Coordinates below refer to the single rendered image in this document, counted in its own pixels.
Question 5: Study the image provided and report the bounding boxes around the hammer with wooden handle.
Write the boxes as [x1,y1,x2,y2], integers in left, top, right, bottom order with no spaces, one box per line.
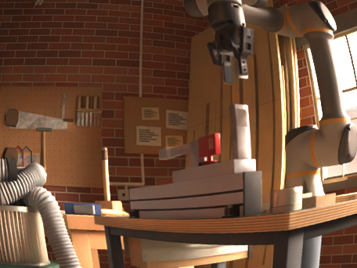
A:
[34,127,53,169]

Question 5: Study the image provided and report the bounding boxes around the steel try square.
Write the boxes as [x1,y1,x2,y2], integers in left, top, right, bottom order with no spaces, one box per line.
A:
[60,91,74,123]

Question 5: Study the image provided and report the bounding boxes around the orange pegboard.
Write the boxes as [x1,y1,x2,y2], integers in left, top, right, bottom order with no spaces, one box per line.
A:
[0,85,104,189]

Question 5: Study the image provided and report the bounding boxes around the chisel rack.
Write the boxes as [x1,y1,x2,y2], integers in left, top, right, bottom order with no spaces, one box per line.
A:
[75,95,103,128]

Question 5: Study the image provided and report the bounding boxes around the grey ribbed hose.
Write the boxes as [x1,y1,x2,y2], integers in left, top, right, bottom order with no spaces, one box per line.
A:
[0,158,82,268]

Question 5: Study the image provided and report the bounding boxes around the beige wall conduit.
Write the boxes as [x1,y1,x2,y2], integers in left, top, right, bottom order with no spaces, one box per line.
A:
[110,0,146,187]

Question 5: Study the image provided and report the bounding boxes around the white round tub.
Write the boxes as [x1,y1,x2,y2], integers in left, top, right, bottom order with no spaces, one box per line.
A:
[271,185,304,215]

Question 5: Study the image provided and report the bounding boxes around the wooden mallet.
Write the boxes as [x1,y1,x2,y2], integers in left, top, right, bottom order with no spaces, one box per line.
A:
[94,147,124,211]

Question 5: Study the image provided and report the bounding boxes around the light wooden strip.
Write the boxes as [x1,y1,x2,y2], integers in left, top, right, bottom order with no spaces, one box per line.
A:
[335,191,357,204]

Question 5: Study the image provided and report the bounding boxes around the pleated filter dust extractor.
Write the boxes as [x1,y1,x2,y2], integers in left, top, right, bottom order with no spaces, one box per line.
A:
[0,204,52,268]

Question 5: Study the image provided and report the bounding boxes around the small saw with brown handle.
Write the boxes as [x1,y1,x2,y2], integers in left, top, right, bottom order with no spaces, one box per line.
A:
[2,144,41,168]

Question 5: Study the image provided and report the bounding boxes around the white bar lever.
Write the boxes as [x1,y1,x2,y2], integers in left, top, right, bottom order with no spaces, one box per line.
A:
[158,140,200,161]

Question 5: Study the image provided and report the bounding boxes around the wooden table with dark legs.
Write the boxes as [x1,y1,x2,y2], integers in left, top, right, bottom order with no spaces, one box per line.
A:
[94,199,357,268]

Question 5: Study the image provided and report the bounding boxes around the cork notice board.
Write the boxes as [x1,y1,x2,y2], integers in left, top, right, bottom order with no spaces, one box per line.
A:
[123,96,189,156]

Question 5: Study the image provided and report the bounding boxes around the hand saw with brown handle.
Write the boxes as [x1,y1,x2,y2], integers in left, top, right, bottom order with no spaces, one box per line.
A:
[4,107,69,131]

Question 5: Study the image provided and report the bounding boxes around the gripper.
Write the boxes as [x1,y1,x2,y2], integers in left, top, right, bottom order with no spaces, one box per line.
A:
[207,0,255,85]

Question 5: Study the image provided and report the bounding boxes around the leaning timber planks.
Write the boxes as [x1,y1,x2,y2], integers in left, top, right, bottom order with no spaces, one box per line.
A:
[274,34,301,194]

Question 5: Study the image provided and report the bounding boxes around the red wing knob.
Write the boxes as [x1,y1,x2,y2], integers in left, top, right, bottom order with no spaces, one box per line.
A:
[197,132,222,166]

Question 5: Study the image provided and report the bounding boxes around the blue box with white block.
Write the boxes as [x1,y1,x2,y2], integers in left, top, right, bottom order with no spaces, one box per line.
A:
[64,202,103,217]

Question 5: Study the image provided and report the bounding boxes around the light wooden workbench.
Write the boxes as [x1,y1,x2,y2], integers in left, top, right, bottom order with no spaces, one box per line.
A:
[61,208,131,268]

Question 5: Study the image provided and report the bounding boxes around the leaning plywood sheet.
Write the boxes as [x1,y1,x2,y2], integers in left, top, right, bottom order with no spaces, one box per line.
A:
[186,23,281,268]

